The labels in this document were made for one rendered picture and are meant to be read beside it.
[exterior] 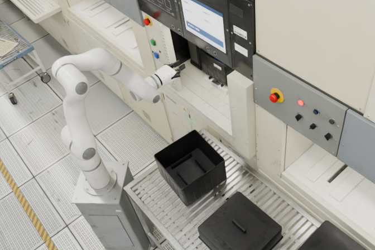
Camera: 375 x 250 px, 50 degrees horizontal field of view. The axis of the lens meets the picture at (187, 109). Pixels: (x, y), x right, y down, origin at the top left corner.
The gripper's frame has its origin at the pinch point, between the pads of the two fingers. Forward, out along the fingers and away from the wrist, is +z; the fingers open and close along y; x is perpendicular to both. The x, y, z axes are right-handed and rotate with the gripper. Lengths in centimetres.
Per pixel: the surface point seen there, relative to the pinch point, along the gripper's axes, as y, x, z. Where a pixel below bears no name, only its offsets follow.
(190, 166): 29, -42, -24
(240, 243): 84, -33, -38
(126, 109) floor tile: -109, -119, 1
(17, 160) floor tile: -131, -119, -101
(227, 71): 12.1, -13.0, 23.7
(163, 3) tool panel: -5.8, 36.6, 1.9
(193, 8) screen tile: 18.5, 43.8, 1.9
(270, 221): 86, -33, -21
